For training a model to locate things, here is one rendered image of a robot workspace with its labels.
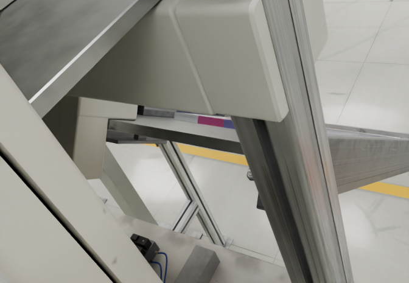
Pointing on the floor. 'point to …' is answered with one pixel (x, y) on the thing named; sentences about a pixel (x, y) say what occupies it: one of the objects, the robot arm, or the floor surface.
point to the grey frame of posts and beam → (241, 100)
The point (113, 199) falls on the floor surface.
